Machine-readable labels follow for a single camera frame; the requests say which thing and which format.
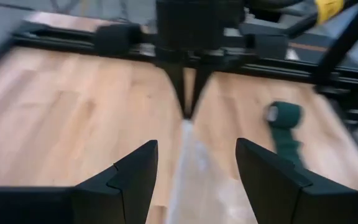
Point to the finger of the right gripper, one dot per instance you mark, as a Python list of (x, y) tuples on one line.
[(177, 84), (200, 84)]

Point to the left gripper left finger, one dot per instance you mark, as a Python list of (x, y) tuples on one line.
[(126, 193)]

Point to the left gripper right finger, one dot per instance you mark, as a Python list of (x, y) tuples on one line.
[(269, 186)]

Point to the clear plastic zip bag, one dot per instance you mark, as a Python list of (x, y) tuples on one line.
[(197, 186)]

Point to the dark green elastic bandage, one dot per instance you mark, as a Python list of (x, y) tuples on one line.
[(284, 115)]

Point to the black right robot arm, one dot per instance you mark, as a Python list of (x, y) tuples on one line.
[(272, 3)]

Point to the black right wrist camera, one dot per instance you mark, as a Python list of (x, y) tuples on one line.
[(188, 21)]

